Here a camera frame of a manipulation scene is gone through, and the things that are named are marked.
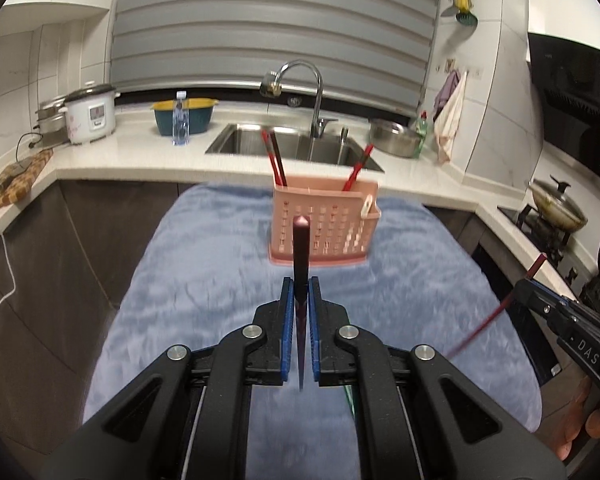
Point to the dark red chopstick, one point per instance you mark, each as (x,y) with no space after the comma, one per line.
(279,160)
(358,167)
(300,245)

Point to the white rice cooker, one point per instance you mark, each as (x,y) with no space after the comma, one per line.
(92,115)

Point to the yellow hanging utensil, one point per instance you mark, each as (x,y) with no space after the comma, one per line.
(461,0)

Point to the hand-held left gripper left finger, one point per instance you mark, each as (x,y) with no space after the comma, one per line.
(287,330)

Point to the black range hood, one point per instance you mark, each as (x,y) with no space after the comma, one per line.
(570,90)

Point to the blue fleece cloth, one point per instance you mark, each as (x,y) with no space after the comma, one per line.
(190,260)

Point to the stainless steel sink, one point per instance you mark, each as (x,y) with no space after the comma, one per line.
(240,140)

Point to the wok with glass lid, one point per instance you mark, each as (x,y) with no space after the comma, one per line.
(560,207)

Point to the steel steamer pot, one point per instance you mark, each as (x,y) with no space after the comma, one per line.
(50,122)

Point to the checkered brown cloth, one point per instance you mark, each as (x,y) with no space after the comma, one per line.
(10,185)

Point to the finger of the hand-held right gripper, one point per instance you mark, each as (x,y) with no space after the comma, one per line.
(550,292)
(535,310)

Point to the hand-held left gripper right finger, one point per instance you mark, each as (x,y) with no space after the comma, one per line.
(315,330)

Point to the green dish soap bottle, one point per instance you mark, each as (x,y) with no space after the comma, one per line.
(421,135)

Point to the clear plastic water bottle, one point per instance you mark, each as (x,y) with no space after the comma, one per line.
(180,122)

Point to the green hanging slotted spoon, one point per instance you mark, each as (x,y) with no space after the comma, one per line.
(467,19)

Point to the purple hanging cloth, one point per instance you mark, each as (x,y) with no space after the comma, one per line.
(445,92)

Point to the white ceramic soup spoon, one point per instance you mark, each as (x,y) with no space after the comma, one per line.
(368,206)

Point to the blue bowl with yellow rim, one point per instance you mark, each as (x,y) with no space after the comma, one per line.
(200,115)

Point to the stainless steel basin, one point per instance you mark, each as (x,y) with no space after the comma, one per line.
(392,137)

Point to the grey window blind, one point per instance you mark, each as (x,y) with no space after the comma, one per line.
(280,20)

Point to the pink perforated utensil holder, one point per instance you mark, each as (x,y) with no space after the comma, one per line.
(330,230)

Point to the chrome kitchen faucet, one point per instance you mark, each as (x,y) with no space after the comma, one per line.
(317,85)

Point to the black gas stove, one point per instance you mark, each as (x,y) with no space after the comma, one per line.
(535,227)

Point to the white hanging towel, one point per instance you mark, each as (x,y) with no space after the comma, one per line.
(450,125)

